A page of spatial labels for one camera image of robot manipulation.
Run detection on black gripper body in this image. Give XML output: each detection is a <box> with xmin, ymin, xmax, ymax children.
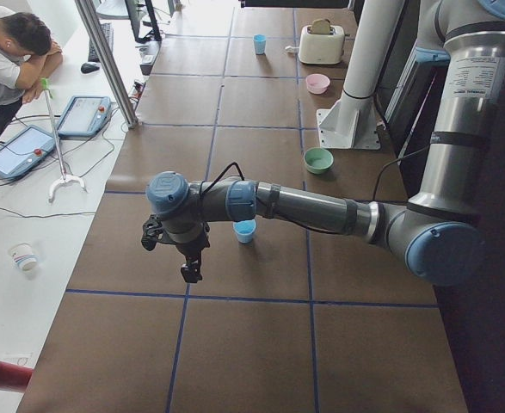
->
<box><xmin>176</xmin><ymin>224</ymin><xmax>210</xmax><ymax>260</ymax></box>

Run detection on blue cup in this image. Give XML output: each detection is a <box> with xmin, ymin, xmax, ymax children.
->
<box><xmin>253</xmin><ymin>34</ymin><xmax>267</xmax><ymax>55</ymax></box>
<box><xmin>233</xmin><ymin>219</ymin><xmax>256</xmax><ymax>243</ymax></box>

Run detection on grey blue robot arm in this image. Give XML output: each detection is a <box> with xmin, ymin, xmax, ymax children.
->
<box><xmin>141</xmin><ymin>1</ymin><xmax>505</xmax><ymax>286</ymax></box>

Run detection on reacher grabber tool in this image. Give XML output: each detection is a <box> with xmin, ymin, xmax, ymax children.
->
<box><xmin>40</xmin><ymin>77</ymin><xmax>87</xmax><ymax>203</ymax></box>

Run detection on green bowl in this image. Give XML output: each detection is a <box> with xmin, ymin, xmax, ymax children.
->
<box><xmin>303</xmin><ymin>147</ymin><xmax>334</xmax><ymax>175</ymax></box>

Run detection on paper cup on desk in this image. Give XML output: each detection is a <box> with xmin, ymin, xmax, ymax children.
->
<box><xmin>9</xmin><ymin>243</ymin><xmax>38</xmax><ymax>271</ymax></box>

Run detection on teach pendant far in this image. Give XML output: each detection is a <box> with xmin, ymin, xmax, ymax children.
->
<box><xmin>57</xmin><ymin>96</ymin><xmax>112</xmax><ymax>139</ymax></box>

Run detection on teach pendant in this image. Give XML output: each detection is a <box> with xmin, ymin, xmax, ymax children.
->
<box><xmin>0</xmin><ymin>126</ymin><xmax>55</xmax><ymax>180</ymax></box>
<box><xmin>57</xmin><ymin>96</ymin><xmax>112</xmax><ymax>139</ymax></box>

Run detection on teach pendant near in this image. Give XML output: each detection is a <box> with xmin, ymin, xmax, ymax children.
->
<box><xmin>0</xmin><ymin>126</ymin><xmax>55</xmax><ymax>180</ymax></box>

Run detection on pink bowl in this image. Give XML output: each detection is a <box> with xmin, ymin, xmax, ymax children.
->
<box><xmin>305</xmin><ymin>73</ymin><xmax>330</xmax><ymax>95</ymax></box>

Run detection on black computer mouse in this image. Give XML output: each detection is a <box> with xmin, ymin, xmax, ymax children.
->
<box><xmin>80</xmin><ymin>62</ymin><xmax>100</xmax><ymax>74</ymax></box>

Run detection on red cylinder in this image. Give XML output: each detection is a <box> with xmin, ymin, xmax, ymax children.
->
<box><xmin>0</xmin><ymin>361</ymin><xmax>34</xmax><ymax>393</ymax></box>

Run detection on cream toaster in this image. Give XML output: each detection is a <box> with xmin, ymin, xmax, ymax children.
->
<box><xmin>298</xmin><ymin>25</ymin><xmax>345</xmax><ymax>65</ymax></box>

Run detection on black keyboard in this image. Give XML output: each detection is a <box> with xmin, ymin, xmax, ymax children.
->
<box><xmin>87</xmin><ymin>22</ymin><xmax>114</xmax><ymax>62</ymax></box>

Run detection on bread slice in toaster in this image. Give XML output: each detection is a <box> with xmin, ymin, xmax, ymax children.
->
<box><xmin>310</xmin><ymin>19</ymin><xmax>331</xmax><ymax>35</ymax></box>

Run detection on person in white shirt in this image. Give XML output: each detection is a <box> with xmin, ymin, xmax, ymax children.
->
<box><xmin>0</xmin><ymin>6</ymin><xmax>63</xmax><ymax>135</ymax></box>

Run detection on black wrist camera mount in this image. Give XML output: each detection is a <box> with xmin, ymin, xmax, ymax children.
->
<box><xmin>141</xmin><ymin>214</ymin><xmax>166</xmax><ymax>251</ymax></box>

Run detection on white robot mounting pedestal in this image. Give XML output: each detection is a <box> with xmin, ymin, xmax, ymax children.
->
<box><xmin>317</xmin><ymin>0</ymin><xmax>405</xmax><ymax>151</ymax></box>

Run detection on aluminium frame post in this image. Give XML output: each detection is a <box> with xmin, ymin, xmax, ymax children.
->
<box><xmin>75</xmin><ymin>0</ymin><xmax>139</xmax><ymax>129</ymax></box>

